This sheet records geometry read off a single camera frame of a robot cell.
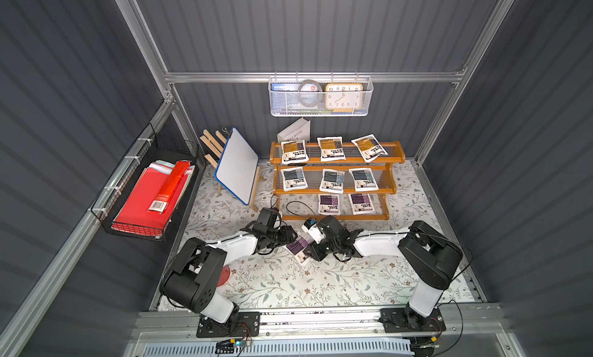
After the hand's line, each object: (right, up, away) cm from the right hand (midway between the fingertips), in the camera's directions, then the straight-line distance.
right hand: (308, 253), depth 88 cm
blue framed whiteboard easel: (-32, +34, +16) cm, 49 cm away
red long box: (-46, +21, -19) cm, 54 cm away
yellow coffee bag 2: (+8, +40, -6) cm, 41 cm away
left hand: (-5, +5, +2) cm, 8 cm away
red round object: (-31, -7, -6) cm, 32 cm away
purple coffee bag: (+24, +18, +13) cm, 33 cm away
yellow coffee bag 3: (+22, +40, -6) cm, 46 cm away
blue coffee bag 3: (-6, +29, +3) cm, 30 cm away
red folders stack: (-53, +17, -20) cm, 59 cm away
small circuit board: (-26, -25, -16) cm, 39 cm away
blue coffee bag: (+23, +29, +3) cm, 37 cm away
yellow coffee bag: (-5, +38, -7) cm, 39 cm away
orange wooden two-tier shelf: (+14, +25, +1) cm, 29 cm away
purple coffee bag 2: (-4, +2, +1) cm, 5 cm away
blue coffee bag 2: (+10, +28, +3) cm, 30 cm away
